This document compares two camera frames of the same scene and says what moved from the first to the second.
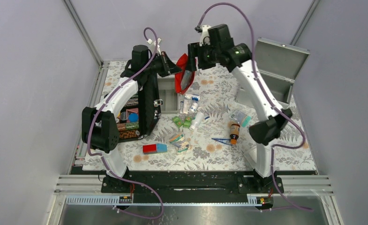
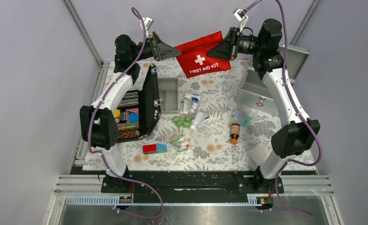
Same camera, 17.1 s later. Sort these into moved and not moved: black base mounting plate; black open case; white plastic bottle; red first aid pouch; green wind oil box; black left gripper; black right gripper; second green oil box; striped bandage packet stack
Moved: black left gripper; black right gripper; red first aid pouch
Not moved: striped bandage packet stack; second green oil box; green wind oil box; black base mounting plate; white plastic bottle; black open case
